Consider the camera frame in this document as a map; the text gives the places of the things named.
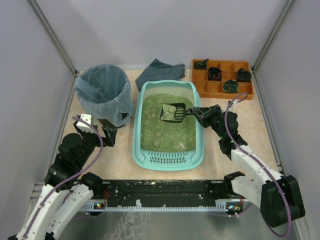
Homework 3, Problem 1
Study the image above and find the black trash bin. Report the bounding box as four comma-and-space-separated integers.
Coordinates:
98, 119, 125, 129

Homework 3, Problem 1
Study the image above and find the black litter scoop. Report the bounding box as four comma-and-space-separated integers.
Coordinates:
159, 103, 194, 124

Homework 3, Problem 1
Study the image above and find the teal plastic litter box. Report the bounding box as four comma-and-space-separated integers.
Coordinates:
132, 80, 205, 171

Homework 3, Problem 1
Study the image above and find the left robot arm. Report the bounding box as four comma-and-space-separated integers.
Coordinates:
9, 121, 117, 240

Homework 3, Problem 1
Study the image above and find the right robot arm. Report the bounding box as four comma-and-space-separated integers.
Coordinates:
189, 105, 306, 228

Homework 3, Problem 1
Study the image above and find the green cat litter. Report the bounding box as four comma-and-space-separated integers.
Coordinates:
140, 93, 196, 153

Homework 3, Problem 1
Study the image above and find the black rolled item lower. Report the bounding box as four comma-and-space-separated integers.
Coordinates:
222, 79, 239, 94

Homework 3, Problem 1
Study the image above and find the orange wooden compartment tray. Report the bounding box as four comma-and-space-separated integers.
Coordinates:
191, 58, 254, 100

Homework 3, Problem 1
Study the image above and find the black rolled item middle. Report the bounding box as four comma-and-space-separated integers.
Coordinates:
207, 67, 223, 81

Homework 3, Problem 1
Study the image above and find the translucent blue bin liner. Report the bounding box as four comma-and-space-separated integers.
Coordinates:
75, 64, 134, 127

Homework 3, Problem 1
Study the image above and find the black rolled item top-left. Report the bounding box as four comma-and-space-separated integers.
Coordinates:
193, 58, 209, 70

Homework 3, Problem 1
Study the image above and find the black rolled item right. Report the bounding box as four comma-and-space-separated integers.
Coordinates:
236, 67, 252, 83

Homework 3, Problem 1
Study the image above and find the grey-blue cloth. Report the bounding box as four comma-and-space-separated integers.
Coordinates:
135, 58, 186, 91

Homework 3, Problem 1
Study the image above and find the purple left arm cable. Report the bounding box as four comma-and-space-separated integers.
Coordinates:
23, 115, 104, 238

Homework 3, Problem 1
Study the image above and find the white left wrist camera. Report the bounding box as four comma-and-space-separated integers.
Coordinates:
76, 113, 94, 133

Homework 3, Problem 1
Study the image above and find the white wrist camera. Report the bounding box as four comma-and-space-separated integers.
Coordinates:
226, 100, 234, 111
76, 113, 94, 133

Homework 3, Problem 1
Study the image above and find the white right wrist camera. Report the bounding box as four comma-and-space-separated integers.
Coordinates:
226, 100, 234, 111

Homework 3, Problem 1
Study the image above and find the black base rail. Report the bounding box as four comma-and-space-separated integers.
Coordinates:
79, 177, 254, 216

